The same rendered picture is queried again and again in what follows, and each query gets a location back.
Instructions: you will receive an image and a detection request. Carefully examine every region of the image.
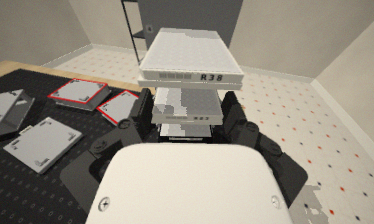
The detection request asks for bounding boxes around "white flat plate with label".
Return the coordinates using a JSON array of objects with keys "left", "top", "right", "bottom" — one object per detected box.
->
[{"left": 137, "top": 28, "right": 244, "bottom": 91}]

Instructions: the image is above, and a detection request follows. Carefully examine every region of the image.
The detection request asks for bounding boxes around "grey plate rack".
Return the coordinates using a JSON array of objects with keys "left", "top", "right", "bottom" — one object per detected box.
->
[{"left": 137, "top": 0, "right": 243, "bottom": 51}]

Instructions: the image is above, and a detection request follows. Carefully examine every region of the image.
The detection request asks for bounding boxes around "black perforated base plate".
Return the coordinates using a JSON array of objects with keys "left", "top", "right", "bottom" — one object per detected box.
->
[{"left": 0, "top": 68, "right": 140, "bottom": 224}]

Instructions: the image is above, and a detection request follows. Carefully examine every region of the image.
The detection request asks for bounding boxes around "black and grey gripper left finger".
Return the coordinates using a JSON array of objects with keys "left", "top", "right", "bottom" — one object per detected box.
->
[{"left": 60, "top": 88, "right": 154, "bottom": 215}]

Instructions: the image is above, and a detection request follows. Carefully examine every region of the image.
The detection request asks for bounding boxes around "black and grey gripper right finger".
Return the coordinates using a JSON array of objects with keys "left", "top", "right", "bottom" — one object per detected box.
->
[{"left": 221, "top": 91, "right": 308, "bottom": 209}]

